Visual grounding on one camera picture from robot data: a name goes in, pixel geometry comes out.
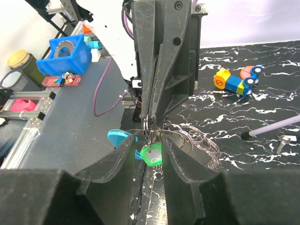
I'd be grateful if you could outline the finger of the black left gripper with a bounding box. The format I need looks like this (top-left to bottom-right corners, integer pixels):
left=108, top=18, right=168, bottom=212
left=132, top=0, right=164, bottom=123
left=150, top=0, right=191, bottom=128

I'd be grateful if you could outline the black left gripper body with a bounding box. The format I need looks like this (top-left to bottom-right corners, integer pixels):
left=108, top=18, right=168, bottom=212
left=187, top=3, right=207, bottom=90

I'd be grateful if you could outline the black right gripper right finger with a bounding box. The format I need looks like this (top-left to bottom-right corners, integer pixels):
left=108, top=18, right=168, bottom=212
left=162, top=135, right=300, bottom=225

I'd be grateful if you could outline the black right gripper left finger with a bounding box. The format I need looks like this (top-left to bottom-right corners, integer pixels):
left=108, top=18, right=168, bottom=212
left=0, top=135, right=136, bottom=225

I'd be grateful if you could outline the key with green tag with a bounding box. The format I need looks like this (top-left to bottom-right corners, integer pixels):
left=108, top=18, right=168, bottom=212
left=140, top=130, right=163, bottom=173

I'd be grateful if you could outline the perforated music stand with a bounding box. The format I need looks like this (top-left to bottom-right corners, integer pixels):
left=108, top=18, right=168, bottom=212
left=240, top=115, right=300, bottom=140

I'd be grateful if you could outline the blue plastic parts bin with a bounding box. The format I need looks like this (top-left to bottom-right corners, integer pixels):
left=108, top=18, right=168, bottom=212
left=36, top=34, right=92, bottom=76

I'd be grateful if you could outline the colourful toy block car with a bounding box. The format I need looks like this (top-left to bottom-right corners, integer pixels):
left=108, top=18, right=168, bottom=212
left=213, top=66, right=263, bottom=98

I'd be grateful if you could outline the pink plastic object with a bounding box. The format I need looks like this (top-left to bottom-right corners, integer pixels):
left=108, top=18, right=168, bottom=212
left=9, top=99, right=37, bottom=112

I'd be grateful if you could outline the yellow lidded green jar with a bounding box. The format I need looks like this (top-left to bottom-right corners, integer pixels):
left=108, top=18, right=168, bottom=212
left=7, top=49, right=45, bottom=86

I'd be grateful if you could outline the grey cup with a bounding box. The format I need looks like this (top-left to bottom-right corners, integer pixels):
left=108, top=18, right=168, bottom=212
left=0, top=70, right=41, bottom=91

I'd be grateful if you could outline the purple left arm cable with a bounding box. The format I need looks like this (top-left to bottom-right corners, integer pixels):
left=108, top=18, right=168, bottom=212
left=93, top=0, right=204, bottom=117

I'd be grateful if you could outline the aluminium frame rail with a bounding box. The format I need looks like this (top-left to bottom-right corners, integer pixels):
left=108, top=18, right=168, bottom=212
left=0, top=21, right=111, bottom=169

